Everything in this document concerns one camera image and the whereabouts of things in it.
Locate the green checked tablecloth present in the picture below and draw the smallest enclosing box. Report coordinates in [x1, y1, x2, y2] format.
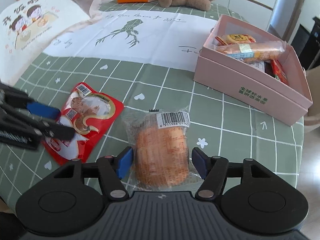
[0, 0, 304, 215]

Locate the round yellow cookie packet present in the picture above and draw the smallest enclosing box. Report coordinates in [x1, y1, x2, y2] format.
[215, 34, 257, 47]

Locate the red white meat pouch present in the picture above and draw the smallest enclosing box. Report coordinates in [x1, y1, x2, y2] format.
[41, 82, 125, 166]

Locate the pink cardboard box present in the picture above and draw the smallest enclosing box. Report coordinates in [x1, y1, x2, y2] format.
[192, 14, 313, 127]

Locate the round bread packet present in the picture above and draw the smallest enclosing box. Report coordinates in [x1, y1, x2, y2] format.
[121, 108, 203, 192]

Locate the white knotted plastic bag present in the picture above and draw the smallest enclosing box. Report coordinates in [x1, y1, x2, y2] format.
[89, 0, 103, 22]

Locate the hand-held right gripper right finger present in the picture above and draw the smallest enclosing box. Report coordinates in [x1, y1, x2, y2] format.
[191, 147, 278, 200]

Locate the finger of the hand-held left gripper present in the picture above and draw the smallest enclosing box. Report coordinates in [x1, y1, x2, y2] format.
[0, 102, 76, 140]
[0, 82, 61, 119]

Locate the long bread roll packet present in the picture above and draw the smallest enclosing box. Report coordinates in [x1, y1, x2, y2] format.
[216, 40, 285, 64]

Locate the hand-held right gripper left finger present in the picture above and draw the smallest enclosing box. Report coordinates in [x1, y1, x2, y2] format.
[49, 146, 134, 200]

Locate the white paper sheet with drawing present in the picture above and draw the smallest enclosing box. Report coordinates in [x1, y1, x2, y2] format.
[42, 4, 218, 72]

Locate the black water dispenser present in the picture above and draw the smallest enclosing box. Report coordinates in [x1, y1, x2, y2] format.
[297, 16, 320, 70]

